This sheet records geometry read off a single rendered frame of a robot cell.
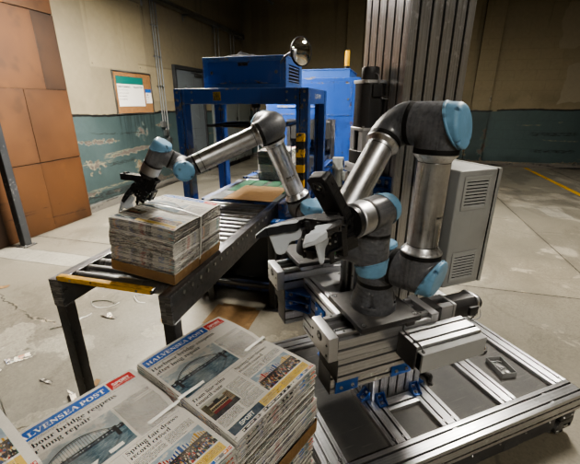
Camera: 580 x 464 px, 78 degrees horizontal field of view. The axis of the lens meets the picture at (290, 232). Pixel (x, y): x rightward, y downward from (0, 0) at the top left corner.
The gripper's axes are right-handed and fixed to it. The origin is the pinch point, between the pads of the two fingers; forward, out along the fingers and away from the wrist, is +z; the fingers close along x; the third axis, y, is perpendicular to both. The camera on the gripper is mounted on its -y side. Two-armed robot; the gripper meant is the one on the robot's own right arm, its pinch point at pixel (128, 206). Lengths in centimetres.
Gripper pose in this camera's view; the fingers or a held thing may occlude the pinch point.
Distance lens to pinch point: 170.0
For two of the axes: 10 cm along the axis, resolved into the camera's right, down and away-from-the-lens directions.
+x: 2.8, -3.1, 9.1
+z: -5.4, 7.3, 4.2
